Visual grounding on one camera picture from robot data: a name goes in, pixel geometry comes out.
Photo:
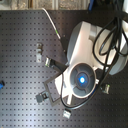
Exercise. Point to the grey metal cable clip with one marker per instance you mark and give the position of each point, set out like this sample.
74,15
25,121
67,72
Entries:
39,53

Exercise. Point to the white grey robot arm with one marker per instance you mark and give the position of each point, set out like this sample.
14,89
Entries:
93,53

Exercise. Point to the silver black bracket right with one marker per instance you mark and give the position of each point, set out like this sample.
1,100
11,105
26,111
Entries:
105,88

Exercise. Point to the silver black bracket upper left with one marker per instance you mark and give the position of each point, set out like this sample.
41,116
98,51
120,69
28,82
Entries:
48,61

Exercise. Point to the silver black bracket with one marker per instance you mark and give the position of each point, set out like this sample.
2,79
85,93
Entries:
105,88
48,61

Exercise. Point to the silver bracket bottom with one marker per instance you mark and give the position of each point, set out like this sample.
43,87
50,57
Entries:
66,114

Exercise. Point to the black gripper frame body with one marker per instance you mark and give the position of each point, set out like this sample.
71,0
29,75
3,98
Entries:
51,89

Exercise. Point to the black bracket block lower left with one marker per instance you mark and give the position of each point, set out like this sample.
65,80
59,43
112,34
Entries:
41,97

